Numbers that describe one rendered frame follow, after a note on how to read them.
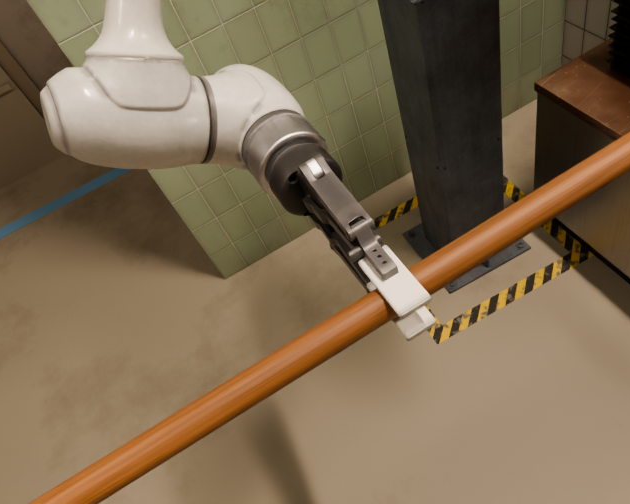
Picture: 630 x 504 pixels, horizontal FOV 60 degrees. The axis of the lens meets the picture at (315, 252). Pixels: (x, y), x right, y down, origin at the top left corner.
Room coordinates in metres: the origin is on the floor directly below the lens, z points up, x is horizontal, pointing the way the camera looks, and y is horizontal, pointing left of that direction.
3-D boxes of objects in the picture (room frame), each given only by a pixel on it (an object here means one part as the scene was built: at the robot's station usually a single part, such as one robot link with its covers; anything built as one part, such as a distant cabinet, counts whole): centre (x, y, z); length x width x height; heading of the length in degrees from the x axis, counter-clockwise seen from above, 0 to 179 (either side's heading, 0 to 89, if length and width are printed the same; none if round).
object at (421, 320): (0.27, -0.05, 1.17); 0.07 x 0.03 x 0.01; 8
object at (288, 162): (0.42, -0.03, 1.19); 0.09 x 0.07 x 0.08; 8
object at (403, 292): (0.27, -0.05, 1.21); 0.07 x 0.03 x 0.01; 8
